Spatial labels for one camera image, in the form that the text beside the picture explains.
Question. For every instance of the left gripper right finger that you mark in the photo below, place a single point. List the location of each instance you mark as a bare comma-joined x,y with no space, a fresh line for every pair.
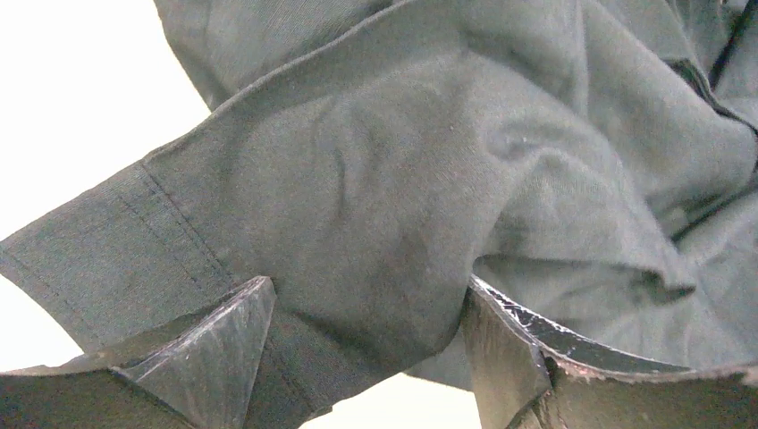
530,372

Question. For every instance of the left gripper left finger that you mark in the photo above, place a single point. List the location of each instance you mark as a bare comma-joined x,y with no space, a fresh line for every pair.
196,371

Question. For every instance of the black button shirt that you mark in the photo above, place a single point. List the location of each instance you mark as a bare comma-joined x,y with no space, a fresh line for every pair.
594,161

